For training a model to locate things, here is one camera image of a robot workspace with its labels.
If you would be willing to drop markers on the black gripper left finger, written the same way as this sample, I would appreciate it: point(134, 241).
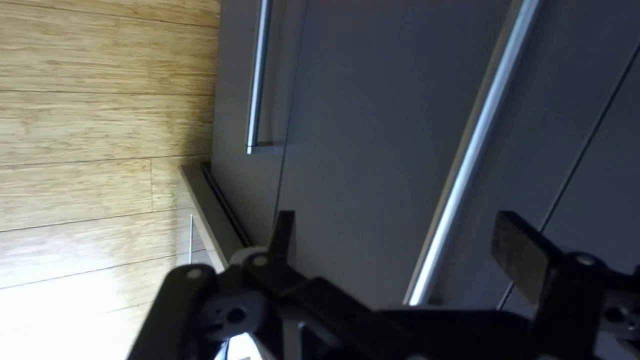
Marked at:
point(220, 312)

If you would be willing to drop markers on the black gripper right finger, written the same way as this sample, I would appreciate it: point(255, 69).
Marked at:
point(566, 301)

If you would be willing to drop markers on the deep dark grey drawer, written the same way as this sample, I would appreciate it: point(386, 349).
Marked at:
point(373, 146)

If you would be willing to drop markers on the shallow dark grey drawer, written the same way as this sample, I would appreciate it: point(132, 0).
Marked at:
point(601, 186)

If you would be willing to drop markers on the lowest dark grey drawer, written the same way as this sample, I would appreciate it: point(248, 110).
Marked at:
point(233, 80)

